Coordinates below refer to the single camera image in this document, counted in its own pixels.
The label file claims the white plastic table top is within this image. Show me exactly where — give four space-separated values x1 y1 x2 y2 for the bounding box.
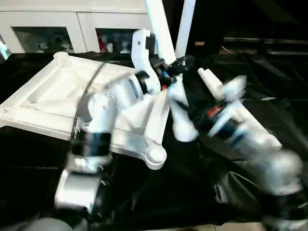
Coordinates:
0 51 171 171

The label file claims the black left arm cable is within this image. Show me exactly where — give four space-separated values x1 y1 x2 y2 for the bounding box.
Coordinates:
71 62 107 140

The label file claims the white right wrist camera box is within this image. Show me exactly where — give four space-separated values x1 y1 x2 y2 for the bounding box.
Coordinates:
212 76 249 141

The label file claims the white plastic table leg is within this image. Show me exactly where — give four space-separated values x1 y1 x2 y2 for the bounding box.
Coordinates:
205 68 283 150
144 0 199 143
197 67 251 126
175 0 197 61

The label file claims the white glass door cabinet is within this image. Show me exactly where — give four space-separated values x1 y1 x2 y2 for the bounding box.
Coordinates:
0 0 159 54

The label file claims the black table mat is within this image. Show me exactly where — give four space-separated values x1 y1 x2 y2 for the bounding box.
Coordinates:
0 48 308 228

